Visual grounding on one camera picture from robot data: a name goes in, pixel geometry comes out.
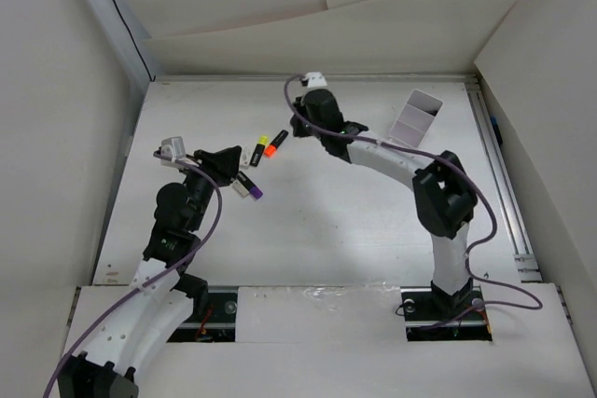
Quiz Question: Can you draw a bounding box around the orange highlighter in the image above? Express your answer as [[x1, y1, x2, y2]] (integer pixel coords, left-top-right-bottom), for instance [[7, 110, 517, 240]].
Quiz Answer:
[[264, 130, 289, 158]]

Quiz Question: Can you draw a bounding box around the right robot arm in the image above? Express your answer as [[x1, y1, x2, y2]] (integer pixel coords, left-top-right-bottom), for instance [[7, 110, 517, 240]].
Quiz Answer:
[[285, 89, 478, 318]]

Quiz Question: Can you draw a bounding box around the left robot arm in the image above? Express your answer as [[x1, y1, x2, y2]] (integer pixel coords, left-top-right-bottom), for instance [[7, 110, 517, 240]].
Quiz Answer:
[[52, 143, 242, 397]]

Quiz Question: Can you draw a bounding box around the purple highlighter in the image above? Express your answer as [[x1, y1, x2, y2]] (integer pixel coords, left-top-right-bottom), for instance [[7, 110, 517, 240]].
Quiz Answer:
[[237, 172, 263, 199]]

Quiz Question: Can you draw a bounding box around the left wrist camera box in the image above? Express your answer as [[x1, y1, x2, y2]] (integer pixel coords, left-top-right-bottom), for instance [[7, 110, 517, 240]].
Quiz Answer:
[[159, 136, 187, 166]]

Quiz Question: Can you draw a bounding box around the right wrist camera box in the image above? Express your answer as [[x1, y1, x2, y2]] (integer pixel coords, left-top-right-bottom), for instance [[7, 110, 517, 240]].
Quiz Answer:
[[300, 72, 327, 89]]

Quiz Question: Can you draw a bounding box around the blue highlighter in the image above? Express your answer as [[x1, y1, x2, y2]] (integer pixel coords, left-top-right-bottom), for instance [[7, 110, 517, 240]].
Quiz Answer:
[[490, 115, 503, 146]]

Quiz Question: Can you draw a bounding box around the yellow highlighter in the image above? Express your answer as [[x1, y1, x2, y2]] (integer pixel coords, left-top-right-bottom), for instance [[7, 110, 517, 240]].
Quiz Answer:
[[249, 135, 268, 167]]

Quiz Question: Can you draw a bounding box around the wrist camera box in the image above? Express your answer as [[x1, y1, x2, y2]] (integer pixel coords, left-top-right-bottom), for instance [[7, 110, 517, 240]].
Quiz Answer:
[[300, 72, 327, 89], [159, 136, 187, 166]]

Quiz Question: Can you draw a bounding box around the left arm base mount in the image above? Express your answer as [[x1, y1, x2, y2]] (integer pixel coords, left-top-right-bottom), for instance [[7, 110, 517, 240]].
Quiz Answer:
[[168, 286, 238, 343]]

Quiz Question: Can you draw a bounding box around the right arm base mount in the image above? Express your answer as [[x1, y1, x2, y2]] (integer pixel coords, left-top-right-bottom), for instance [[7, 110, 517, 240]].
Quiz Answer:
[[395, 286, 493, 342]]

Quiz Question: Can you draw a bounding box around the white divided pen holder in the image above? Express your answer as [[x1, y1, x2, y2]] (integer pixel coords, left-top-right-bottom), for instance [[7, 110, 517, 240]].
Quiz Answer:
[[388, 89, 443, 148]]

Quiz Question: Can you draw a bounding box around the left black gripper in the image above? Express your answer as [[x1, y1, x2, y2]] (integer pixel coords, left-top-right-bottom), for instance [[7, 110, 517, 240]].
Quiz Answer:
[[176, 145, 240, 231]]

